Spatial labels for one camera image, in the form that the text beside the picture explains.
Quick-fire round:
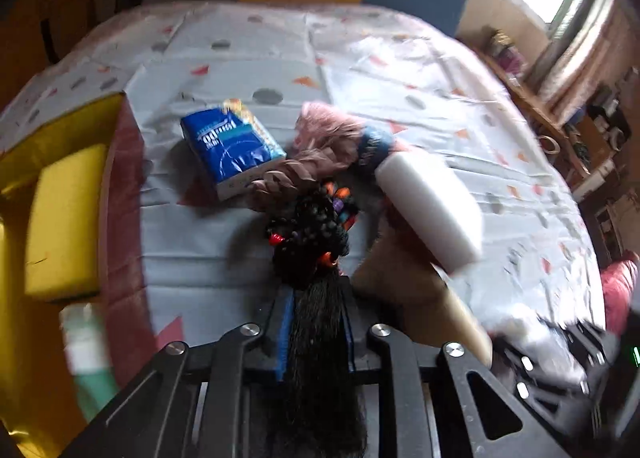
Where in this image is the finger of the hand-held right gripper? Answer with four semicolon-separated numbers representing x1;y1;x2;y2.
542;317;608;346
492;335;568;416

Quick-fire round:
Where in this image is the wooden side desk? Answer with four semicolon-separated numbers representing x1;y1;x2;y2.
470;38;591;189

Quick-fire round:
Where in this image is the patterned light blue bed sheet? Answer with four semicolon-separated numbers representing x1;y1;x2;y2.
0;0;608;389

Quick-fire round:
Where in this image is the white fluffy wad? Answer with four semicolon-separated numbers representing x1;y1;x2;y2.
480;303;591;384

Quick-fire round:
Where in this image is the purple object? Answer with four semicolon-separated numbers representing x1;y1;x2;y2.
495;28;526;79

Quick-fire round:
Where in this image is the pink yarn skein blue label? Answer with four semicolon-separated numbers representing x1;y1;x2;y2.
292;102;436;254

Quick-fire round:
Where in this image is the white sponge block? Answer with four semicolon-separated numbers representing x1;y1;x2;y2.
375;150;483;271

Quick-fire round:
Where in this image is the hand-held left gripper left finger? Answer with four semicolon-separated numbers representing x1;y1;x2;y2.
60;288;296;458

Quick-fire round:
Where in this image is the tan soft pad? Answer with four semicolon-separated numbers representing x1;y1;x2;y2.
350;233;493;366

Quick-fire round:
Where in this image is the wooden wardrobe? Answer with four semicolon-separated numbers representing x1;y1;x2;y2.
0;0;126;104

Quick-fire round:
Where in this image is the silver curtain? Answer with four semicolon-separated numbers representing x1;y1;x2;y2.
525;0;640;124

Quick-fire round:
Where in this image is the black braided wig with beads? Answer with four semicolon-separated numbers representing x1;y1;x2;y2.
265;178;368;454

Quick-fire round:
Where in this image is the cluttered shelf unit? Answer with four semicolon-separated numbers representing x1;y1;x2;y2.
565;78;640;259

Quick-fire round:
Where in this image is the pink cloth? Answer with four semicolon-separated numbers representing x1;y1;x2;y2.
597;250;640;334

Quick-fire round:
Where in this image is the yellow storage bin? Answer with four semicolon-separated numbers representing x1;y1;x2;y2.
0;90;156;458

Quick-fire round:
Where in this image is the yellow sponge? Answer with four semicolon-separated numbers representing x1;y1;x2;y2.
24;143;108;301

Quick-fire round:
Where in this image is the brown pink braided hair piece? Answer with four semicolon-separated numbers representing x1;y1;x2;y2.
247;145;351;213

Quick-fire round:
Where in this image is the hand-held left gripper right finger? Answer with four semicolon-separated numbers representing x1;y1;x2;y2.
345;283;571;458

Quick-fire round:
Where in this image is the blue tissue packet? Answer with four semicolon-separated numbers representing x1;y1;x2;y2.
179;98;287;201

